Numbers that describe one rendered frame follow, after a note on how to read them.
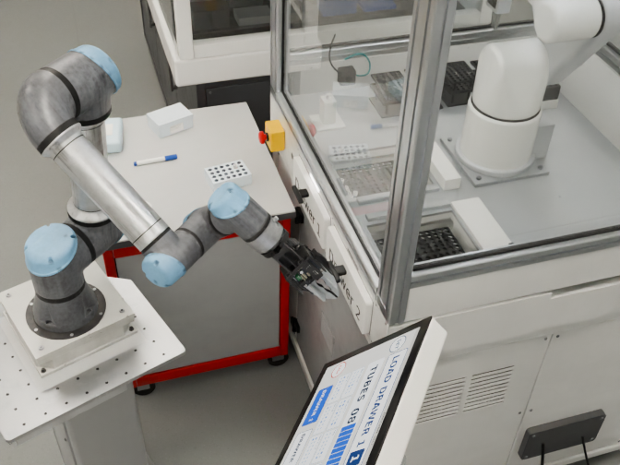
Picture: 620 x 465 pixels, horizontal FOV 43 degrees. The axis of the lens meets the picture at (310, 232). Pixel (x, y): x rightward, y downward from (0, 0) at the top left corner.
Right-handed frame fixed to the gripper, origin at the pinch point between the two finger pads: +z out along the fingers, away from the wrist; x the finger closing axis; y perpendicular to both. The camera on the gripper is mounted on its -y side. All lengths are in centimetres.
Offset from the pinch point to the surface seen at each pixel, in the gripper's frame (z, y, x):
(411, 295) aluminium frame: 11.6, 5.2, 11.8
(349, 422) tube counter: -2.0, 39.5, -9.2
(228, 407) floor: 50, -80, -66
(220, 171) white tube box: -11, -81, -7
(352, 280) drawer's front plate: 10.4, -14.9, 3.1
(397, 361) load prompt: -0.7, 34.7, 3.6
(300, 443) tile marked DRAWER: -0.5, 32.2, -20.3
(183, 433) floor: 41, -73, -80
